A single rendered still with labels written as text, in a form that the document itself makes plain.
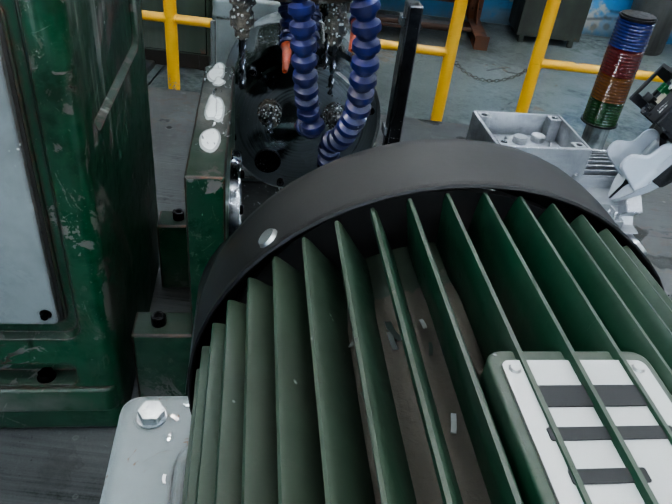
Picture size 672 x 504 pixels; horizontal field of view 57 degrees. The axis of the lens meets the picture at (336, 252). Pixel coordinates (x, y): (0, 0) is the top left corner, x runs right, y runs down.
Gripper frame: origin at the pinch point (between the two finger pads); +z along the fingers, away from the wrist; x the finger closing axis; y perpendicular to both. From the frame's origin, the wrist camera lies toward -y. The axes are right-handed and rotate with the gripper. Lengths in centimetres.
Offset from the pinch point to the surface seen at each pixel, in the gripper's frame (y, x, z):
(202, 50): 19, -317, 121
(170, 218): 41, -17, 44
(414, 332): 48, 51, -1
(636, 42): -8.6, -33.0, -15.5
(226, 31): 45, -49, 24
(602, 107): -13.3, -33.6, -4.9
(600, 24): -263, -458, -38
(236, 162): 41.0, -4.6, 24.1
